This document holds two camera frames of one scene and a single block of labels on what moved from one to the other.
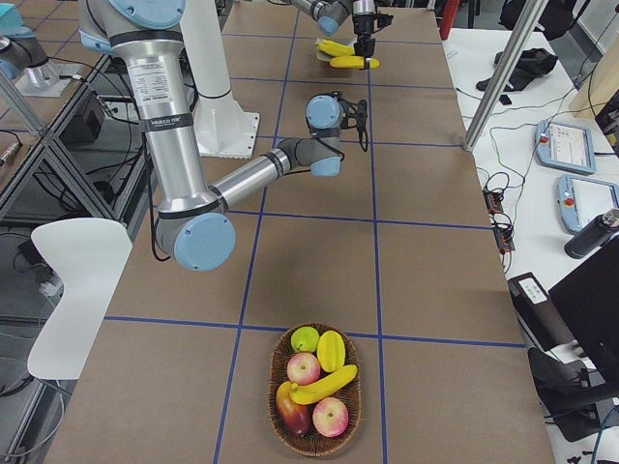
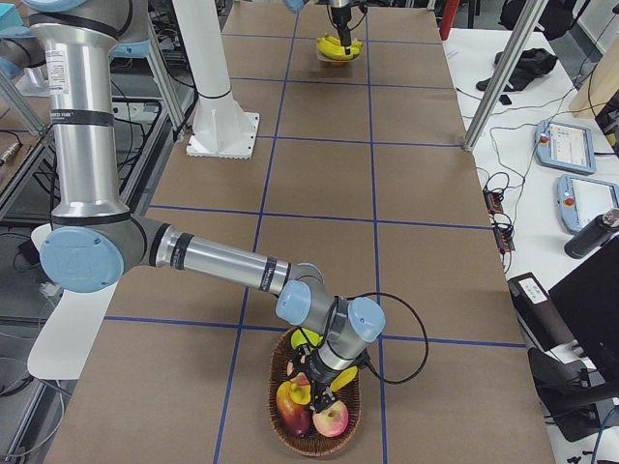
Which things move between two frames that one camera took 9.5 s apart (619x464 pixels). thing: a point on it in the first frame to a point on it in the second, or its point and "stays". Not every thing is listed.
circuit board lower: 504,237 stays
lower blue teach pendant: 580,199 stays
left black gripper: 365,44 to 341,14
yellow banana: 305,393 stays
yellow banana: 354,62 to 332,47
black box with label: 537,312 stays
